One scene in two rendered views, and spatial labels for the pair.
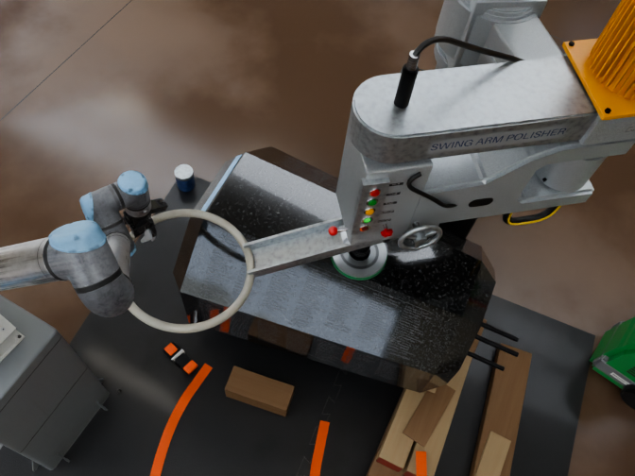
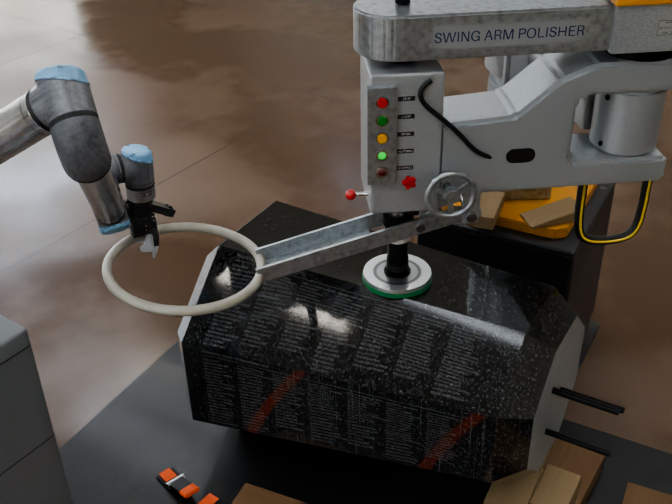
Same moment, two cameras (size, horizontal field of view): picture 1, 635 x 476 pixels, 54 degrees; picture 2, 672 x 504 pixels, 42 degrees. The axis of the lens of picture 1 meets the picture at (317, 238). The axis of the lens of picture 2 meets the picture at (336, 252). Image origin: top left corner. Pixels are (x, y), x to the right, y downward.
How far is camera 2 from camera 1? 1.35 m
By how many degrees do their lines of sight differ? 29
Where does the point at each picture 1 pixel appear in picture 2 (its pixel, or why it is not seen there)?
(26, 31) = (69, 192)
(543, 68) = not seen: outside the picture
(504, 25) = not seen: hidden behind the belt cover
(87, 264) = (65, 92)
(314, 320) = (340, 360)
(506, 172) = (537, 102)
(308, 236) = (332, 240)
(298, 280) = (322, 310)
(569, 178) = (624, 131)
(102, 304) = (73, 137)
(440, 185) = (464, 120)
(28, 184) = (35, 315)
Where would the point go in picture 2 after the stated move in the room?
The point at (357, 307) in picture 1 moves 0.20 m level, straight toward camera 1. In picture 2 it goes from (394, 336) to (368, 376)
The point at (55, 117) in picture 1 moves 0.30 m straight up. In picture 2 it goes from (80, 259) to (69, 208)
